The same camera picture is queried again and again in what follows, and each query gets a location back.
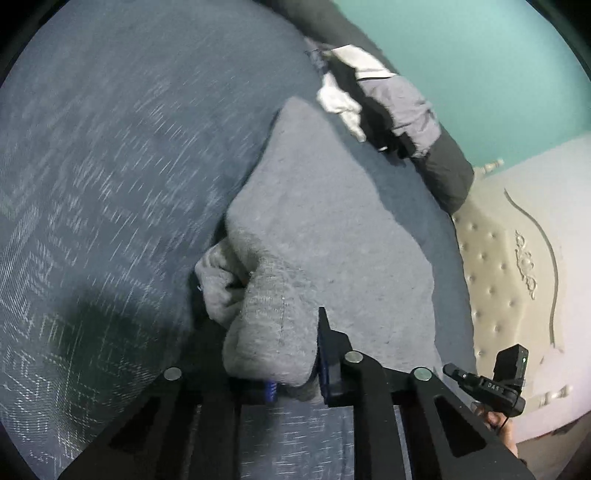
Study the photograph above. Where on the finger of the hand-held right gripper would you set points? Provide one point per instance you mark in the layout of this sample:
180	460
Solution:
461	374

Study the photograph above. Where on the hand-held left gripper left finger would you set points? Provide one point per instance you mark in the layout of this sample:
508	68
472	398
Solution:
271	392

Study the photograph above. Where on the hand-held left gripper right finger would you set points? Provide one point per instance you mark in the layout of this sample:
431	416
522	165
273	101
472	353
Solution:
323	369

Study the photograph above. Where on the grey knit sweater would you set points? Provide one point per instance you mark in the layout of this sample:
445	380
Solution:
314	230

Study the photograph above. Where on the person's right hand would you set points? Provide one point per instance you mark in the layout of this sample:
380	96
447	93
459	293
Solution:
503	429

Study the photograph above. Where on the white bed headboard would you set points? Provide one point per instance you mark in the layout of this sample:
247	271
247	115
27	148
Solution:
498	277

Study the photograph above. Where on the dark grey duvet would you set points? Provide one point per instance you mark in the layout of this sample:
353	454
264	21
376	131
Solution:
448	170

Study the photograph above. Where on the blue patterned bed sheet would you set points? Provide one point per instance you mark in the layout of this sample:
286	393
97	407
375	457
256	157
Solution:
115	184

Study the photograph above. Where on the white shirt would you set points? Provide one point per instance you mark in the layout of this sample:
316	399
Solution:
339	101

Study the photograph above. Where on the light grey jacket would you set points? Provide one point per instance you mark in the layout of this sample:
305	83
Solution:
406	106

